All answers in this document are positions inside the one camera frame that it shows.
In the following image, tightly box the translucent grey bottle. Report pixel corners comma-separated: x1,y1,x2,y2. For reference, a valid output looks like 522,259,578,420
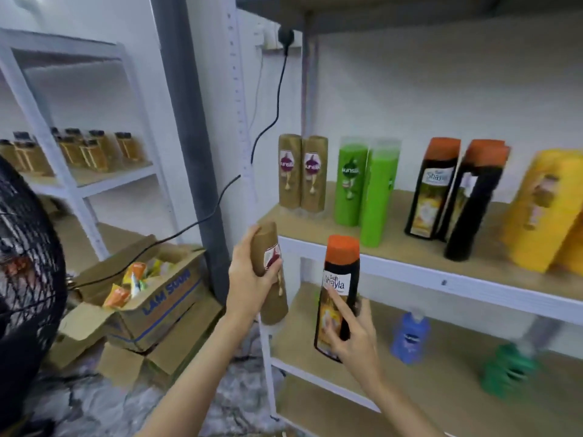
518,316,562,356

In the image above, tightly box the person's left forearm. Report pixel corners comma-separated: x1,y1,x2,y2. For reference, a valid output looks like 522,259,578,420
137,311,260,437

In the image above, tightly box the blue bottle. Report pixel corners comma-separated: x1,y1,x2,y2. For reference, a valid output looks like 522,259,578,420
390,311,431,365

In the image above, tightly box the black power cable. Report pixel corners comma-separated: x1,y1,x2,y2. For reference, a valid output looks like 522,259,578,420
67,38,293,293

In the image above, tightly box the yellow shampoo bottle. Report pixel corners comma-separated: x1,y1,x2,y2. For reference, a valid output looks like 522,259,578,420
557,218,583,276
500,149,583,274

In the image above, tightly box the black bottle with orange cap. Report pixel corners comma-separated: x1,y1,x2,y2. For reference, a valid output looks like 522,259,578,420
444,139,512,263
404,137,462,241
313,235,362,364

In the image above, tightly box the cardboard box with blue print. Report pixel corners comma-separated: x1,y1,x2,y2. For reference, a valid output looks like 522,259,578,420
67,235,206,354

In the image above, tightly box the dark green bottle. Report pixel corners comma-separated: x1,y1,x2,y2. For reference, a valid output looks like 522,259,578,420
480,343,541,399

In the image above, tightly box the person's right hand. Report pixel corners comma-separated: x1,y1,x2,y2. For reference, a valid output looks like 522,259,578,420
321,288,384,384

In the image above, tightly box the row of amber jars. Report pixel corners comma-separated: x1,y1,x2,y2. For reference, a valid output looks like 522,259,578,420
0,127,145,176

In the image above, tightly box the white wall socket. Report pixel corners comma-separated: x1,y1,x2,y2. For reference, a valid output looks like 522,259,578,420
254,24,304,51

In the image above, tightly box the person's left hand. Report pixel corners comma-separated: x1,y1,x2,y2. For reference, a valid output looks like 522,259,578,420
226,224,285,323

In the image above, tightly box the white metal shelf rack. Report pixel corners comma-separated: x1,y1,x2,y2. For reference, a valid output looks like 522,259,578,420
0,28,184,265

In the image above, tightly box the white shelf rack with wooden boards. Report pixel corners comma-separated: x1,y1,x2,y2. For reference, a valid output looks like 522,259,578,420
226,0,583,437

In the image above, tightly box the flattened brown cardboard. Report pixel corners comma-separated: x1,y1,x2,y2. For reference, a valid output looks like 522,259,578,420
47,290,225,391

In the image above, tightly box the thin grey cable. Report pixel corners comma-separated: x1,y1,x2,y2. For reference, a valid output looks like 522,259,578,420
248,50,266,134

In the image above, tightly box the black wire fan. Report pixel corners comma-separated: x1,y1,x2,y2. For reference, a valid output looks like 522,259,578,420
0,154,69,430

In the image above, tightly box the green shampoo bottle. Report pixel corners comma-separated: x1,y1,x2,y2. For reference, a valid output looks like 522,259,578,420
334,136,369,227
359,138,403,249

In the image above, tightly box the black plug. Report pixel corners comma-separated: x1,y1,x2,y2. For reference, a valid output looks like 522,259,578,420
277,28,296,56

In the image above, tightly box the grey vertical post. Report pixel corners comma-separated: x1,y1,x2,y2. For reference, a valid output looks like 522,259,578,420
149,0,232,306

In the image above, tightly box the pile of orange snack packets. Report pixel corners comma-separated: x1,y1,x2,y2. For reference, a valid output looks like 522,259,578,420
102,258,179,310

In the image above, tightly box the person's right forearm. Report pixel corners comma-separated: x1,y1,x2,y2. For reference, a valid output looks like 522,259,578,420
362,372,446,437

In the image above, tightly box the gold shampoo bottle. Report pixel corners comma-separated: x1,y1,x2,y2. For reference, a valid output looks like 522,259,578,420
300,136,329,214
278,134,303,210
252,221,289,326

